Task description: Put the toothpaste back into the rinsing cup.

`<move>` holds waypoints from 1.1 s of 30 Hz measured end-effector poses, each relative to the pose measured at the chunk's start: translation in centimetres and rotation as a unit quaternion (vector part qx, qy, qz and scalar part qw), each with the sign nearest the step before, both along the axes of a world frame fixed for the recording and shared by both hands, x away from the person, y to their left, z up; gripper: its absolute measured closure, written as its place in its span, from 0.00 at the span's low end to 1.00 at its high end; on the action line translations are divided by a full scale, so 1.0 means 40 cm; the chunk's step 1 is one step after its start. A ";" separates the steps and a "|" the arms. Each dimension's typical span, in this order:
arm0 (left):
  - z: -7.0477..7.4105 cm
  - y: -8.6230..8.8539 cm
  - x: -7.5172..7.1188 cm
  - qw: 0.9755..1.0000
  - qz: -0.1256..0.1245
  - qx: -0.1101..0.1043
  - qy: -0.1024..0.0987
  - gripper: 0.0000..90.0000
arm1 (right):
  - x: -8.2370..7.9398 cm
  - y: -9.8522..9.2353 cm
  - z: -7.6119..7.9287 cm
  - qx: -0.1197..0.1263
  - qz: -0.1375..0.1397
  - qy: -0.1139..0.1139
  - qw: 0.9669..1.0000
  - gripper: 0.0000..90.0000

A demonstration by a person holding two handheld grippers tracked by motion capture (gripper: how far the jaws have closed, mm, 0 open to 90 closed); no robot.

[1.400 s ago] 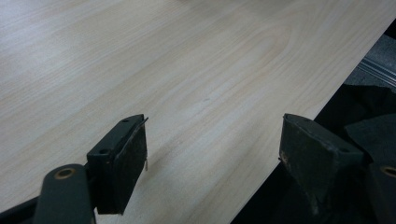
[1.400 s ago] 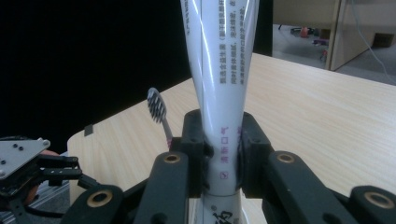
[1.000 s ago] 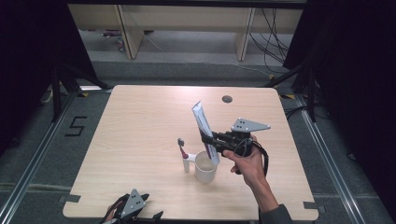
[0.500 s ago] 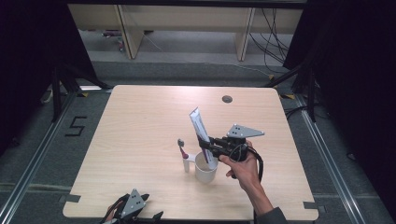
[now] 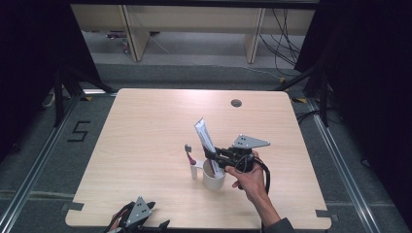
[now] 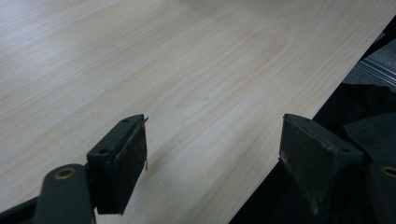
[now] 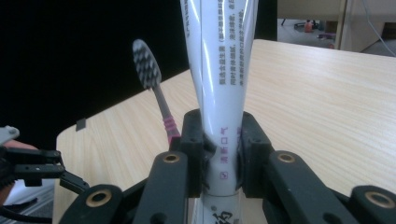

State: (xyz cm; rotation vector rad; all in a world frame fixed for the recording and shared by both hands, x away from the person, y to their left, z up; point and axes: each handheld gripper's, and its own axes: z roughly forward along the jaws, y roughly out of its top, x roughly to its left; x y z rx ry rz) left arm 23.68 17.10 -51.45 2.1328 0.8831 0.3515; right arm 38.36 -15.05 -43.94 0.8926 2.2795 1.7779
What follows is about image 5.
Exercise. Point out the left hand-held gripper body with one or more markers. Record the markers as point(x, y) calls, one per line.
point(137, 212)

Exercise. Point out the metal floor rail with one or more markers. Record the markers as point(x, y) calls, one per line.
point(343, 171)
point(35, 161)

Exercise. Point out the person's right hand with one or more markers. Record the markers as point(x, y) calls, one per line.
point(251, 181)

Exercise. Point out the black metal stand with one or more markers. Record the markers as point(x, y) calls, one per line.
point(59, 103)
point(324, 103)

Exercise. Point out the pink toothbrush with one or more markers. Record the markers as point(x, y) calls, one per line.
point(189, 155)

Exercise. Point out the small colourful clutter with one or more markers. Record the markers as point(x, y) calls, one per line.
point(124, 45)

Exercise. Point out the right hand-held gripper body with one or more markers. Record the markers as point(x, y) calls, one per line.
point(241, 158)

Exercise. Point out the beige wooden furniture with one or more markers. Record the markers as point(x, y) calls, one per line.
point(194, 19)

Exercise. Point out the person's left hand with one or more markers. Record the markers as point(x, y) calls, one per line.
point(114, 223)

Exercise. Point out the white toothpaste tube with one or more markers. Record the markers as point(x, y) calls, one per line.
point(205, 136)

